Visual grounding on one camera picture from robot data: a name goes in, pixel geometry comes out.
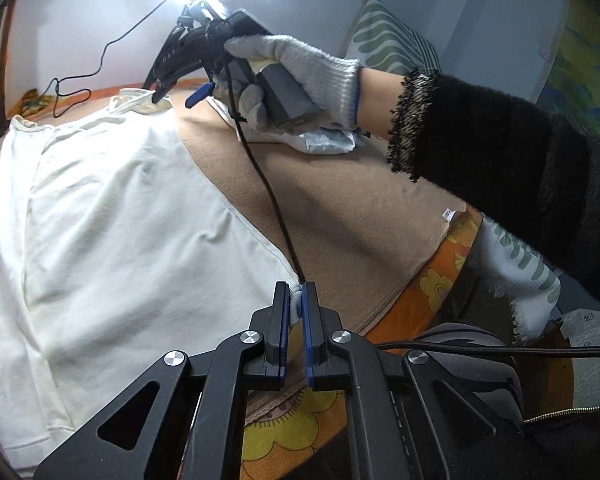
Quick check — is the right forearm black sleeve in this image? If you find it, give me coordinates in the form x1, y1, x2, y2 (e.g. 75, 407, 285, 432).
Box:
356, 66, 600, 311

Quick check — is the green striped white pillow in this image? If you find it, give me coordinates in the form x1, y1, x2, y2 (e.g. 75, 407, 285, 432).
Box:
344, 0, 441, 76

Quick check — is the white camisole top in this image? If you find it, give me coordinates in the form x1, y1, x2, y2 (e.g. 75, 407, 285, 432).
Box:
0, 89, 300, 478

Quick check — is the white folded garment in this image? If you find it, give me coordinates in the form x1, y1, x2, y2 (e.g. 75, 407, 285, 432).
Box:
236, 107, 364, 156

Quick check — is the right hand white glove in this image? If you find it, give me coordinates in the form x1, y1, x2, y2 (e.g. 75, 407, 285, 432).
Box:
212, 35, 361, 134

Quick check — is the orange floral bedsheet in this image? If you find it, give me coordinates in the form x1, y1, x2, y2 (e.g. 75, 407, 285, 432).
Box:
9, 77, 484, 480

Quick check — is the yellow patterned cloth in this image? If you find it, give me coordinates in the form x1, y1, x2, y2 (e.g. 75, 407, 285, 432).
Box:
7, 89, 54, 118

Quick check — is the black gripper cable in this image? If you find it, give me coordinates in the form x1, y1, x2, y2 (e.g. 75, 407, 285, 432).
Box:
224, 58, 308, 286

